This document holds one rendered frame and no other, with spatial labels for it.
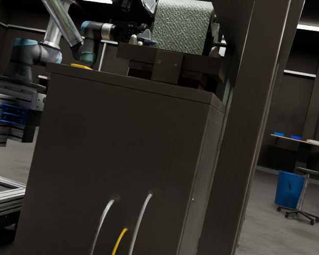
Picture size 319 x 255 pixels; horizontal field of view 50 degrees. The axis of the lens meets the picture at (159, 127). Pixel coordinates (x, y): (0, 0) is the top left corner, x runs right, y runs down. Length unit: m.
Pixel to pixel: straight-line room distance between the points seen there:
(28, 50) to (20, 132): 0.44
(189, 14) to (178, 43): 0.13
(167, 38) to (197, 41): 0.13
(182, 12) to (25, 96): 0.92
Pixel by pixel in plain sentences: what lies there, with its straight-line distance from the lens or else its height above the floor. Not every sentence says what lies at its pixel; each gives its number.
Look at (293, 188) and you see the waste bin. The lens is 5.13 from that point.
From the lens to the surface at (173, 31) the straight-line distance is 1.51.
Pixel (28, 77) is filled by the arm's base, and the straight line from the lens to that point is 1.99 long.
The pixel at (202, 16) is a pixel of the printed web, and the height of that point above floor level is 1.23.
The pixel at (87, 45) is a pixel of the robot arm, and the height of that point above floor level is 1.03.
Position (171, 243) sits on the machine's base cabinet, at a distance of 1.21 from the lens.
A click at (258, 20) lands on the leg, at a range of 0.65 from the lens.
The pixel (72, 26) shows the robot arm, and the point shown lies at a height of 1.11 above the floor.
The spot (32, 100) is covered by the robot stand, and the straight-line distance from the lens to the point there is 1.88.
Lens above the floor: 0.77
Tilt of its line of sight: 1 degrees down
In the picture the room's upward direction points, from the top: 13 degrees clockwise
